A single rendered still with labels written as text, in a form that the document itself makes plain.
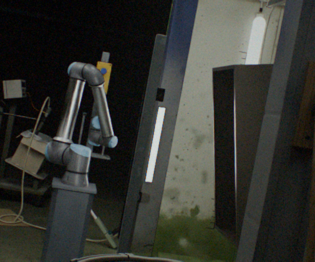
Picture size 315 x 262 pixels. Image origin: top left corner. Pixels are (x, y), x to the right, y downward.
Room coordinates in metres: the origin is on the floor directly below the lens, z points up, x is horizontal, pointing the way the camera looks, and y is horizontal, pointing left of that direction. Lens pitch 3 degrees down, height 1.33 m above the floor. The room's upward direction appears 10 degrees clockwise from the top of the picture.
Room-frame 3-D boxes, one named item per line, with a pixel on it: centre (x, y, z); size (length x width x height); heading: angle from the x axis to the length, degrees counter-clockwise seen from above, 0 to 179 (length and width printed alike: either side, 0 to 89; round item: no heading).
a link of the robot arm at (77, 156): (4.14, 0.51, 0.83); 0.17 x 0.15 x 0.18; 59
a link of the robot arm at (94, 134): (4.53, 0.45, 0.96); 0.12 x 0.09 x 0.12; 59
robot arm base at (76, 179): (4.13, 0.50, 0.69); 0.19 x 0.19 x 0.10
